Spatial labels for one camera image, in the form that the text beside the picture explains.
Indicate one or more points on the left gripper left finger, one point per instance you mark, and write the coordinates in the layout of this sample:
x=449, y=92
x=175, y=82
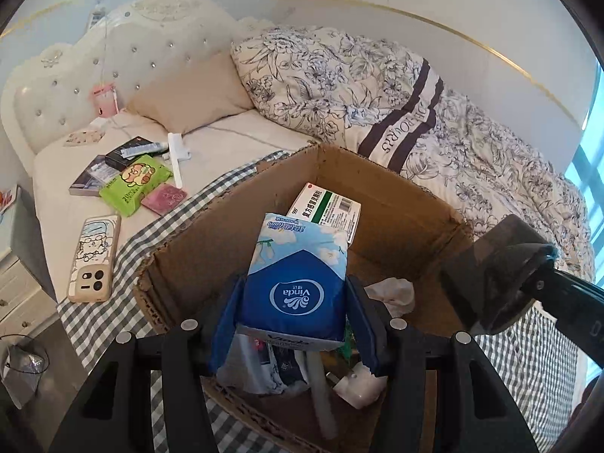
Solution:
x=112, y=411

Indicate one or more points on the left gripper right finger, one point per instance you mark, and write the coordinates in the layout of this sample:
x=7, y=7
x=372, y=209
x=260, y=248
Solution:
x=475, y=412

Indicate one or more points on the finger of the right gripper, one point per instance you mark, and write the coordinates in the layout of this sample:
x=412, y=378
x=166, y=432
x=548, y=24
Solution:
x=575, y=304

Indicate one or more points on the black round object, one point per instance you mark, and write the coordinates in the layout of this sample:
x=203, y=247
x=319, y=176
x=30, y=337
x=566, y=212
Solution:
x=485, y=282

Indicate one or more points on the grey strip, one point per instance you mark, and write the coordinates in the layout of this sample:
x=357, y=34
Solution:
x=320, y=393

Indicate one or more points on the blue Vinda tissue pack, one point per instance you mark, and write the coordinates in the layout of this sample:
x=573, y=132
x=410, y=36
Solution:
x=294, y=291

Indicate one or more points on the white nightstand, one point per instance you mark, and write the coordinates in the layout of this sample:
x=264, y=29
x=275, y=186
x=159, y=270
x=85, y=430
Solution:
x=28, y=304

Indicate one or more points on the phone with cartoon case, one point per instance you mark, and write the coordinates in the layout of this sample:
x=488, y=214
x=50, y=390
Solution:
x=91, y=272

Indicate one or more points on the crumpled white tissue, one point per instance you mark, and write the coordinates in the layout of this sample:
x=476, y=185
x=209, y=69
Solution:
x=397, y=294

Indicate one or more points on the brown cardboard box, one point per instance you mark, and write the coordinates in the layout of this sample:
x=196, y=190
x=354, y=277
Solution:
x=312, y=246

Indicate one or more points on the green wet wipes pack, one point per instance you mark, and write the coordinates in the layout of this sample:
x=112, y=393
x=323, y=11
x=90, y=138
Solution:
x=125, y=192

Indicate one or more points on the pink small packet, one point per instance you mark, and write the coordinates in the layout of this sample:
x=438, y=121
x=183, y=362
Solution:
x=164, y=199

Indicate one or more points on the grey book on bed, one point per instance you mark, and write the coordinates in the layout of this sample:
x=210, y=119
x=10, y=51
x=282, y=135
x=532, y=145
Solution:
x=94, y=178

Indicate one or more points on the black box on bed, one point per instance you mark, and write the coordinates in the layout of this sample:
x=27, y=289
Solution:
x=124, y=155

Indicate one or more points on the white green medicine box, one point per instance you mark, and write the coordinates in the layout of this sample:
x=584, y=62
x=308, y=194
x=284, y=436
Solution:
x=327, y=208

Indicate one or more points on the floral patterned duvet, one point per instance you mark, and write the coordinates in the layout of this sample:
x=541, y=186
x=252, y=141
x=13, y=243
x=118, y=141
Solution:
x=386, y=103

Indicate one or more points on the white charger stick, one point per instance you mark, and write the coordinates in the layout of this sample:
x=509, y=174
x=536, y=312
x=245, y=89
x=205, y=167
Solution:
x=177, y=152

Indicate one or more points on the beige pillow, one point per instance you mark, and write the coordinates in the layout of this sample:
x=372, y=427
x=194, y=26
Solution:
x=193, y=97

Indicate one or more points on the white tufted headboard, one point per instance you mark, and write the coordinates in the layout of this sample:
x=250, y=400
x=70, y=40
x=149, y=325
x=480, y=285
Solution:
x=49, y=94

